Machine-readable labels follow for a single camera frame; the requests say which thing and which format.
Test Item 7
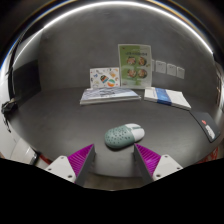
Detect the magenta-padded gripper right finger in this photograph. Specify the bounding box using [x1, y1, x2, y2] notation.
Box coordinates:
[134, 143, 184, 185]

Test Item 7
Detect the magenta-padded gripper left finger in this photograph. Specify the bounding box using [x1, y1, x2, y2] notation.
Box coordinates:
[44, 143, 97, 188]

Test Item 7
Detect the green and white perforated mouse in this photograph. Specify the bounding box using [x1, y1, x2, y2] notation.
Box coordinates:
[104, 123, 146, 150]

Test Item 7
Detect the black mouse pad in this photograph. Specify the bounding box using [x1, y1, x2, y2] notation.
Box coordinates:
[189, 110, 222, 144]

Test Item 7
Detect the white book with blue band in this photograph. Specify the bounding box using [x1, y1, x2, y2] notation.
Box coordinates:
[143, 86, 192, 111]

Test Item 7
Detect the blue striped book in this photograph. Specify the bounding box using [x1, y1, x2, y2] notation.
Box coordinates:
[79, 86, 142, 106]

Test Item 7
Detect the black monitor screen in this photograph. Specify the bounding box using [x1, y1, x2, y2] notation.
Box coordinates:
[11, 59, 42, 101]

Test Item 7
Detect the white sticker sheet card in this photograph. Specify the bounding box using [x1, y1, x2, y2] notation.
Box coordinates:
[89, 67, 121, 89]

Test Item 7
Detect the green food poster stand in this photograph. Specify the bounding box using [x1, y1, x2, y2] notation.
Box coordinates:
[117, 43, 153, 90]

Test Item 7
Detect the black cable bundle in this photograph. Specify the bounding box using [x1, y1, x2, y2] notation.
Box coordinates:
[0, 99, 18, 118]

